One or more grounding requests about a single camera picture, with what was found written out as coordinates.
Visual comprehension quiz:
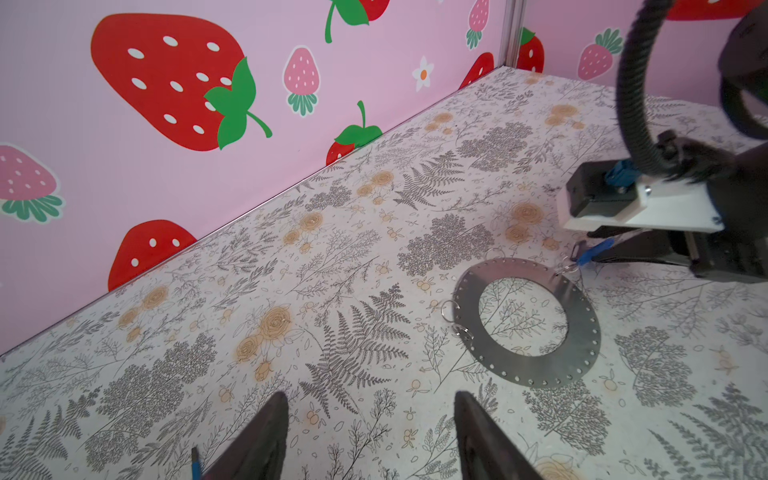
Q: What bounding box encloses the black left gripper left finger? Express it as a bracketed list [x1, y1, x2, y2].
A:
[200, 391, 289, 480]

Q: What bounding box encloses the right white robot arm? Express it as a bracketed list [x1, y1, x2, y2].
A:
[558, 1, 767, 283]

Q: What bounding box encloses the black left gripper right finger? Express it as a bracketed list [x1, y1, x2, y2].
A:
[454, 391, 543, 480]

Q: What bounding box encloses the blue headed key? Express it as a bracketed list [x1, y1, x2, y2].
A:
[575, 238, 615, 267]

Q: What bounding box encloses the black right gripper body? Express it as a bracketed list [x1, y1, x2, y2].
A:
[685, 142, 767, 283]

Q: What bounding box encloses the silver frame post right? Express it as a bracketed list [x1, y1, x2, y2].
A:
[499, 0, 527, 67]

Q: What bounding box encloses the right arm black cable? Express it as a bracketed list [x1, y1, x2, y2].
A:
[614, 0, 739, 181]

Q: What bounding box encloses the large silver keyring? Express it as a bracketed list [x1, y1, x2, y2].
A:
[448, 257, 601, 389]

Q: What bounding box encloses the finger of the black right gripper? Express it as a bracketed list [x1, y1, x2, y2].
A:
[593, 230, 690, 267]

